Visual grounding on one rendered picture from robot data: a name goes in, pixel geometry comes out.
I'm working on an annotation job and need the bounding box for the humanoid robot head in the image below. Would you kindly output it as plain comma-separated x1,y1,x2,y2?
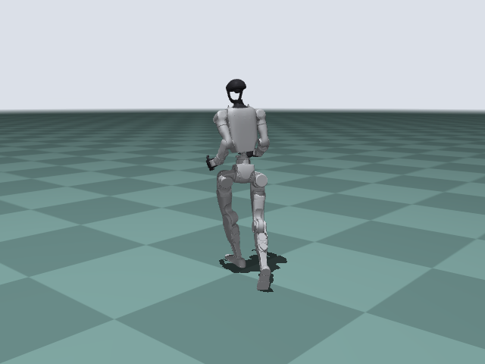
226,79,248,108

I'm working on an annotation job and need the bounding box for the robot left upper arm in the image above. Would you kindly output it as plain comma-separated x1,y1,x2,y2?
213,110,234,149

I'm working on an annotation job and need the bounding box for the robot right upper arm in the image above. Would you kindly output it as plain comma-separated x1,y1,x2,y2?
255,108,270,148

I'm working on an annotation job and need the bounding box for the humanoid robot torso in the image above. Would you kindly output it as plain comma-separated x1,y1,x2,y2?
225,104,258,184

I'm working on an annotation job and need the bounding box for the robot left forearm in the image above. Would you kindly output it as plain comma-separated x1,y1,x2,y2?
209,140,229,167

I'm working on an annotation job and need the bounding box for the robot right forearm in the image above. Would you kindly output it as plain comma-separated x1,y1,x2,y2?
253,140,270,157

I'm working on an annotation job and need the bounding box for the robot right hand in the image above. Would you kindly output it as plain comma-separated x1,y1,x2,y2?
238,151,258,158

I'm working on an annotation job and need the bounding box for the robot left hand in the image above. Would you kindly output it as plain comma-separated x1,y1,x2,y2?
206,155,217,171

